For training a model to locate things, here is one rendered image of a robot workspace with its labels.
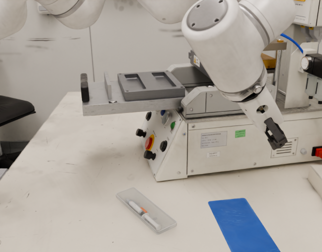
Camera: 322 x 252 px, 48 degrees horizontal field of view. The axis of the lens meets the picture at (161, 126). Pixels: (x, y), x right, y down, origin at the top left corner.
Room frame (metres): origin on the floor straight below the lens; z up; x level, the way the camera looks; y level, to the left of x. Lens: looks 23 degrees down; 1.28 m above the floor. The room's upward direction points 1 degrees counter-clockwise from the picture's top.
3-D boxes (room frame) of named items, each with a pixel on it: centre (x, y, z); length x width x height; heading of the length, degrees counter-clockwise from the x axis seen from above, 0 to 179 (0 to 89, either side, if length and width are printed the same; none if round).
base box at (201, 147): (1.07, -0.22, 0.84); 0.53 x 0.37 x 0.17; 102
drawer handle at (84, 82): (1.00, 0.21, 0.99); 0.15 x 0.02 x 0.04; 12
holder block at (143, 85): (1.03, 0.03, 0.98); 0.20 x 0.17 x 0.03; 12
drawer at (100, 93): (1.02, 0.08, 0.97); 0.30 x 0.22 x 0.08; 102
